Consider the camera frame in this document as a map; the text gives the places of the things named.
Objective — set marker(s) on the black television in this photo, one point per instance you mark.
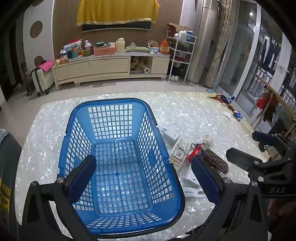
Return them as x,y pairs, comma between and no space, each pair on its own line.
115,27

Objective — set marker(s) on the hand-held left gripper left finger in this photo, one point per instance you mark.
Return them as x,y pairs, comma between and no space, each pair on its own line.
81,178

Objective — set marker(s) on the beige television cabinet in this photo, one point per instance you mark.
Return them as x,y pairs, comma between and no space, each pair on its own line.
108,66

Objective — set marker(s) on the white green suitcase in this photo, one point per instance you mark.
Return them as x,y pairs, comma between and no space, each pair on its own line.
42,80

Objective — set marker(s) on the hanging dark clothes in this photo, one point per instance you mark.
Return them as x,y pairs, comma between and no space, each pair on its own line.
270,53

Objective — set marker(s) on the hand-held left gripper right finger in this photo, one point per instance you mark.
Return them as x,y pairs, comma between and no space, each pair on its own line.
205,183

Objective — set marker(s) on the green cushion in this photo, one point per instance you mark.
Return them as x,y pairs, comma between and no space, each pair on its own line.
136,49

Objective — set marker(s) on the orange bag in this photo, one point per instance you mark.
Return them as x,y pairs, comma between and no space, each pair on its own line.
164,47

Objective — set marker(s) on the white metal rack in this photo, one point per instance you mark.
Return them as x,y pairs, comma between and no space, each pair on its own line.
178,49

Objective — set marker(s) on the beige plastic bin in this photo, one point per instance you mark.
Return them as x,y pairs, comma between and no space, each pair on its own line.
120,46

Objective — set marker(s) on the glass sliding door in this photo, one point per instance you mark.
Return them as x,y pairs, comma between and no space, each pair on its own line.
240,58

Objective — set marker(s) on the pink mat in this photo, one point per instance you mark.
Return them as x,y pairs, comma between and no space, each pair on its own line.
46,65

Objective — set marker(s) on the group of bottles and boxes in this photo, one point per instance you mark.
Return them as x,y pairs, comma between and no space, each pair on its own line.
74,49

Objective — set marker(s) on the brown checkered wallet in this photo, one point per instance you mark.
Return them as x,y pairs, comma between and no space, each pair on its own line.
217,162

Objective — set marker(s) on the blue plastic basket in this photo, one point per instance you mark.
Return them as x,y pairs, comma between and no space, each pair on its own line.
104,102

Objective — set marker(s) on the small blue white packet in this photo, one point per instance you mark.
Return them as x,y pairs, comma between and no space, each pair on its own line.
238,115

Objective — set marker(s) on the pink box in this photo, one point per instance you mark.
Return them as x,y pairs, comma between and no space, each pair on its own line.
104,51

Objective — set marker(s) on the cardboard box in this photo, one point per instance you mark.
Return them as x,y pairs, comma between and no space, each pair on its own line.
175,27

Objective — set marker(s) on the white shoes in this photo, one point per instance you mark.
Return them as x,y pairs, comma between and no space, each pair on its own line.
174,78

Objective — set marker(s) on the white remote control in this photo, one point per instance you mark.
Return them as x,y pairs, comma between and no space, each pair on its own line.
179,154

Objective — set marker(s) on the white rounded case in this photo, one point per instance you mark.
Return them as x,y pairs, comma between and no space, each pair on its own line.
171,136

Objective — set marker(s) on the person's right hand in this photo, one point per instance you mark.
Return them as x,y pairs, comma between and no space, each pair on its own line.
272,208

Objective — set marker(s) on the fruit bowl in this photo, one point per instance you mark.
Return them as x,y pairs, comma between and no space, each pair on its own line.
153,47

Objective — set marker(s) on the patterned curtain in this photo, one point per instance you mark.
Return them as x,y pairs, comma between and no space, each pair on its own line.
222,46

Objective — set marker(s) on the standing air conditioner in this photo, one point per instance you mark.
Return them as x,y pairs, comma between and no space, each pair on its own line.
203,46

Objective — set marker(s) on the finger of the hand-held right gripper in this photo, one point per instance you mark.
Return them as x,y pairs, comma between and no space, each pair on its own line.
240,158
266,139

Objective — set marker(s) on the grey shirt yellow print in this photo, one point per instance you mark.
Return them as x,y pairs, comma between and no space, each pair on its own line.
9,173

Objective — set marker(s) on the white power adapter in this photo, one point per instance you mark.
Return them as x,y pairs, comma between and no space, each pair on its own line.
190,182

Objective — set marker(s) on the white paper roll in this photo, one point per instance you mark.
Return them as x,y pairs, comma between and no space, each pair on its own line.
145,69

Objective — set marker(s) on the wooden stick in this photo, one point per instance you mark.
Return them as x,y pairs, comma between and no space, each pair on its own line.
275,90

